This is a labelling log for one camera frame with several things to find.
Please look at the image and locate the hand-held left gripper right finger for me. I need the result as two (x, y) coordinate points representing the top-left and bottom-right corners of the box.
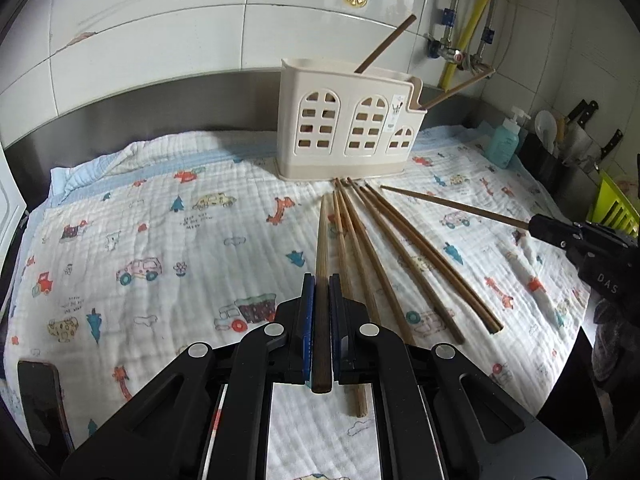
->
(328, 273), (587, 480)

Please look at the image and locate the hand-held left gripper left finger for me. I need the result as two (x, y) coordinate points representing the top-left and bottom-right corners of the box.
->
(60, 272), (318, 480)

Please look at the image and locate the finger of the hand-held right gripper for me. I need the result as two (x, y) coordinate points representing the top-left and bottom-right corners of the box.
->
(528, 213), (586, 252)

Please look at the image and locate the brown wooden chopstick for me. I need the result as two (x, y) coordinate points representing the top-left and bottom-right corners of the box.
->
(358, 184), (496, 335)
(423, 70), (496, 110)
(332, 204), (368, 418)
(334, 177), (415, 346)
(347, 178), (465, 345)
(353, 14), (418, 74)
(380, 185), (533, 227)
(365, 183), (504, 331)
(311, 194), (332, 394)

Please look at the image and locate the cream plastic utensil holder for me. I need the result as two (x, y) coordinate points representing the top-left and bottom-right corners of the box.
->
(274, 58), (423, 182)

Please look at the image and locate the person's right hand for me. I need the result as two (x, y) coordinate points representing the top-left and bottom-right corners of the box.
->
(590, 300), (640, 388)

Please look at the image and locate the green plastic rack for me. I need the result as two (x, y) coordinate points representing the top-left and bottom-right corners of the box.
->
(589, 170), (640, 239)

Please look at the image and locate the teal soap pump bottle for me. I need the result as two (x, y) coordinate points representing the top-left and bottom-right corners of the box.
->
(484, 106), (532, 170)

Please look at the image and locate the white plastic spoon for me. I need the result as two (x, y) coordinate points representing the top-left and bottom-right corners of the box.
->
(534, 110), (559, 155)

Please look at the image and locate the metal angle valve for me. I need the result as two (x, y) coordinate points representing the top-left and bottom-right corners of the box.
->
(462, 52), (496, 75)

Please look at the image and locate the printed white blanket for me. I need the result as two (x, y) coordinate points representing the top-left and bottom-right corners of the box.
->
(0, 127), (593, 480)

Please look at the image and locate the metal valve red knob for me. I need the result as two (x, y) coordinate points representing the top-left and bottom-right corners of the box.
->
(425, 33), (466, 64)

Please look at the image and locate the yellow gas pipe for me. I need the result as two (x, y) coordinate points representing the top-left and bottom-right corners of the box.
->
(439, 0), (513, 92)

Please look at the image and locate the black smartphone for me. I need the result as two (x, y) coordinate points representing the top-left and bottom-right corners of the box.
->
(17, 359), (76, 453)

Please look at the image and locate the white grooved panel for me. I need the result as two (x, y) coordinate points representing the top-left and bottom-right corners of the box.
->
(0, 150), (28, 261)

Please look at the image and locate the black handled knife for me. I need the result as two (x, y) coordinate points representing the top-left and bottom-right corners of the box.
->
(566, 100), (599, 130)
(601, 129), (624, 162)

